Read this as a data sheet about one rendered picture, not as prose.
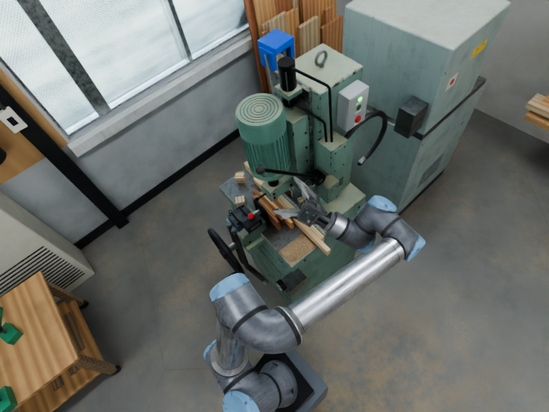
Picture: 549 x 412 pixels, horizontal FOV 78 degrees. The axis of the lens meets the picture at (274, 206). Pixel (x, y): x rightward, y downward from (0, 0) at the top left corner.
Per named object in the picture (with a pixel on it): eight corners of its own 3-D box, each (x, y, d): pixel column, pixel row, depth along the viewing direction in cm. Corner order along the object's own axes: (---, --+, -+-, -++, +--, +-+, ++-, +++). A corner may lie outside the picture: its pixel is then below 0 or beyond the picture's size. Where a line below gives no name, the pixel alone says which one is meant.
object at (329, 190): (314, 193, 163) (314, 177, 153) (325, 185, 165) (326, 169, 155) (328, 205, 158) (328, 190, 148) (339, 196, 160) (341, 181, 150)
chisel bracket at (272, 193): (262, 194, 163) (260, 184, 156) (285, 178, 166) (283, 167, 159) (272, 204, 159) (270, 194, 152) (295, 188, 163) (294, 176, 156)
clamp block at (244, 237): (229, 228, 168) (225, 218, 161) (251, 212, 172) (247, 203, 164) (246, 248, 161) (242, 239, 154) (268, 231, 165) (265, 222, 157)
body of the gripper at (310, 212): (306, 203, 116) (336, 219, 118) (306, 194, 124) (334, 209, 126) (295, 220, 119) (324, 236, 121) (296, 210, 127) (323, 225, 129)
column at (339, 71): (292, 181, 188) (278, 67, 128) (322, 160, 194) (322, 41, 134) (319, 207, 177) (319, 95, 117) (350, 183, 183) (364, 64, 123)
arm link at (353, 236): (376, 226, 128) (359, 244, 132) (348, 210, 126) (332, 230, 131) (379, 240, 119) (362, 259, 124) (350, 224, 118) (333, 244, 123)
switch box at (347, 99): (336, 124, 136) (337, 91, 123) (354, 112, 139) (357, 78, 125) (346, 132, 133) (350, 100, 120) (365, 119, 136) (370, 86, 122)
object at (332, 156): (317, 165, 148) (317, 141, 135) (332, 154, 150) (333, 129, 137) (331, 176, 143) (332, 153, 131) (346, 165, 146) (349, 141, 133)
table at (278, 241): (207, 203, 182) (203, 196, 177) (252, 172, 190) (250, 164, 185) (276, 286, 153) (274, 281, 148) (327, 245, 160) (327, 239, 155)
